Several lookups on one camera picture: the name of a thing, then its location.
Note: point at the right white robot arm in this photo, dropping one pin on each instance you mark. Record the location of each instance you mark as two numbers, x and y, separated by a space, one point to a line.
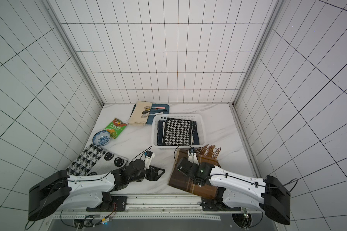
267 195

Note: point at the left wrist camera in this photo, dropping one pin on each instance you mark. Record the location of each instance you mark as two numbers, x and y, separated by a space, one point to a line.
149 155

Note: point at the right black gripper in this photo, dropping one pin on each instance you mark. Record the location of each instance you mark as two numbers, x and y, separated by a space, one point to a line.
183 165

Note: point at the houndstooth cloth with gear prints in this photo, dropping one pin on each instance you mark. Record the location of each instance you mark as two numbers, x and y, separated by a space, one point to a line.
96 161

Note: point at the white plastic perforated basket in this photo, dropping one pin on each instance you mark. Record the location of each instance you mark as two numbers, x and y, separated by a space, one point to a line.
194 117

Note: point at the brown striped fringed scarf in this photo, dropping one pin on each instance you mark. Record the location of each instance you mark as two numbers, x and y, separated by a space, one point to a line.
182 182

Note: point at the metal base rail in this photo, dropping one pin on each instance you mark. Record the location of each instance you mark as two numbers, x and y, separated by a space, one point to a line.
159 212

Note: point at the spoon with white handle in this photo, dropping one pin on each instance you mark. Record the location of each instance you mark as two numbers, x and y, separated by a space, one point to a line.
152 114

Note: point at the teal blue tray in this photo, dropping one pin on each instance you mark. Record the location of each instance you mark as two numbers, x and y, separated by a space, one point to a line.
150 118

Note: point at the navy grey striped scarf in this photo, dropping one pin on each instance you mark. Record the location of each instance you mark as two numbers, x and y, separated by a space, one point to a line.
160 129

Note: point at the green snack bag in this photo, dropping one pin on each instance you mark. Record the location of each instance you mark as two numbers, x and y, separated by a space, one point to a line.
115 127

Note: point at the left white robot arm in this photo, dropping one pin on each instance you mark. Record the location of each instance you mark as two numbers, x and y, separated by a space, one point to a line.
61 191

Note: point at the blue patterned ceramic bowl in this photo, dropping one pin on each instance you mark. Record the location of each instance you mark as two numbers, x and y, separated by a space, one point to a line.
101 138

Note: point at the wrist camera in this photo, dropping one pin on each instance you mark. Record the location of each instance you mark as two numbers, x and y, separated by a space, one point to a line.
149 155
192 157

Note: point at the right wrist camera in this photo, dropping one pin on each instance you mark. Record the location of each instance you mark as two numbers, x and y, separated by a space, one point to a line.
192 157

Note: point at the black white houndstooth scarf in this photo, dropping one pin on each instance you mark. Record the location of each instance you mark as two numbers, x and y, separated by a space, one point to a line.
177 132

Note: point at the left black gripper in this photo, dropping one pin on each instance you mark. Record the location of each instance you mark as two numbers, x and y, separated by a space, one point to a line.
155 178

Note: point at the spoon with red handle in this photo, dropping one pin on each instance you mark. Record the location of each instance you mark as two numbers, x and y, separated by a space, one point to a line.
154 108

